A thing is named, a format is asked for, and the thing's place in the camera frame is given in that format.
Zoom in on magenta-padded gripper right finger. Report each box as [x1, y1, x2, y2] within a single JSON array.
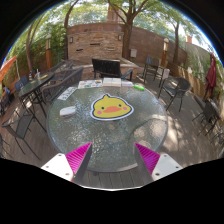
[[133, 142, 184, 186]]

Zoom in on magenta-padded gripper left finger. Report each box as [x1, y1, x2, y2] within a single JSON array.
[[40, 142, 93, 186]]

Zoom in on white computer mouse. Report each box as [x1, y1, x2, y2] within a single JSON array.
[[59, 105, 77, 118]]

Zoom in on yellow duck mouse pad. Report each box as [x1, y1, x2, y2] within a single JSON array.
[[90, 93, 135, 121]]

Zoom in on black metal mesh chair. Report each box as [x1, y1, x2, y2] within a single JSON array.
[[0, 108, 46, 161]]

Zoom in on black metal patio chair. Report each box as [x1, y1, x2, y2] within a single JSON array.
[[192, 99, 221, 138]]

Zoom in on white licence plate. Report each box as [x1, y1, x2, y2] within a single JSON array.
[[57, 86, 78, 101]]

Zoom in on dark wicker patio chair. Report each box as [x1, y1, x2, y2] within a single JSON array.
[[157, 77, 192, 113]]

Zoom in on green marker pen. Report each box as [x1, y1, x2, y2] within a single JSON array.
[[133, 84, 146, 92]]

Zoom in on dark wicker armchair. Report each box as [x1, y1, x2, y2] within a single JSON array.
[[41, 66, 85, 104]]

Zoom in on dark round patio table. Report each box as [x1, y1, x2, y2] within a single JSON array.
[[18, 71, 56, 118]]

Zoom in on colourful picture sheet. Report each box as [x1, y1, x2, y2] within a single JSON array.
[[77, 79, 104, 90]]

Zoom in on small white box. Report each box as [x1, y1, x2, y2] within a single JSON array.
[[121, 80, 135, 88]]

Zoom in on blue patio chair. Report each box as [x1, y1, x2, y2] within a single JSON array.
[[14, 75, 29, 93]]

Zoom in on dark wicker bench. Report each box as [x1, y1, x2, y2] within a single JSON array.
[[49, 59, 74, 81]]

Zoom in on open white book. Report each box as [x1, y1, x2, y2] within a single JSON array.
[[102, 77, 122, 88]]

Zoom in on closed red umbrella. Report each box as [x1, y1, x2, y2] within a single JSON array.
[[204, 52, 218, 99]]

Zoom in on black slatted chair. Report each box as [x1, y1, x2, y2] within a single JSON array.
[[142, 56, 166, 84]]

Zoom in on black slatted bench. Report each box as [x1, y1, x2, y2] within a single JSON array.
[[91, 58, 134, 81]]

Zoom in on orange umbrella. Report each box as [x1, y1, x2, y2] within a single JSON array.
[[0, 55, 18, 84]]

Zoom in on leaning thin tree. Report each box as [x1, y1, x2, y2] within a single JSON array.
[[24, 13, 46, 74]]

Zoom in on slim straight tree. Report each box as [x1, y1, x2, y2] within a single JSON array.
[[166, 13, 188, 66]]

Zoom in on forked trunk tree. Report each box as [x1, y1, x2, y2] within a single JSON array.
[[106, 0, 151, 61]]

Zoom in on wooden lamp post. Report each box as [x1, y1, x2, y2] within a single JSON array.
[[161, 37, 170, 68], [45, 33, 53, 72]]

